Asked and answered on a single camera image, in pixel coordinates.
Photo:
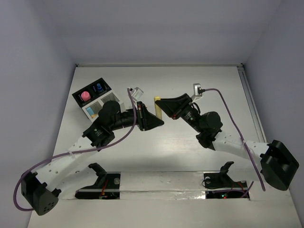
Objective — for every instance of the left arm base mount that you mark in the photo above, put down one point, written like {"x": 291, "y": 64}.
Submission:
{"x": 106, "y": 186}

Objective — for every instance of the light blue marker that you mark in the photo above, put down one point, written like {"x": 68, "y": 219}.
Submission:
{"x": 90, "y": 111}

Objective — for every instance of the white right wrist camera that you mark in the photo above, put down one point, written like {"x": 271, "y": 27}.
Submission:
{"x": 197, "y": 92}

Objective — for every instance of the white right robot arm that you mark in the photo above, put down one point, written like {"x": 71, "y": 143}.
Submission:
{"x": 273, "y": 162}

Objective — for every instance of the black slotted organizer box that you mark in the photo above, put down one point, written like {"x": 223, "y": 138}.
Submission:
{"x": 92, "y": 89}

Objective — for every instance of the pink-capped marker tube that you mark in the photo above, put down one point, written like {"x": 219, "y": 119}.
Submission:
{"x": 85, "y": 96}

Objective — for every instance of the yellow marker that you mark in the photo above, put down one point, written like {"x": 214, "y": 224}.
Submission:
{"x": 158, "y": 111}

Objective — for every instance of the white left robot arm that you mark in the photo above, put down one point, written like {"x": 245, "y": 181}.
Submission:
{"x": 46, "y": 182}

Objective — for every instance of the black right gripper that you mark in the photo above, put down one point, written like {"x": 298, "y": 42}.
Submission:
{"x": 172, "y": 108}

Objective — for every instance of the aluminium rail at wall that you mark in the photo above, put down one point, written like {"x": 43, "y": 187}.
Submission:
{"x": 253, "y": 110}

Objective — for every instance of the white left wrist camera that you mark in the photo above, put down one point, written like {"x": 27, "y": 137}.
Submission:
{"x": 136, "y": 93}

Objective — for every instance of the white slotted organizer box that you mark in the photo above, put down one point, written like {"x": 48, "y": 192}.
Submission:
{"x": 98, "y": 104}

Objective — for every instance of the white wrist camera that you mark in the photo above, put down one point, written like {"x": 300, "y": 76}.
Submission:
{"x": 197, "y": 92}
{"x": 136, "y": 93}

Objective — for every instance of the black highlighter blue cap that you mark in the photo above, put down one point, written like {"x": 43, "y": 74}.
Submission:
{"x": 99, "y": 87}

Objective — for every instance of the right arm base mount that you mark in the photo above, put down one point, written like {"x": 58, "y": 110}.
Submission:
{"x": 219, "y": 185}

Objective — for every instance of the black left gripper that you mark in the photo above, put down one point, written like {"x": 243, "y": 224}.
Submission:
{"x": 140, "y": 116}

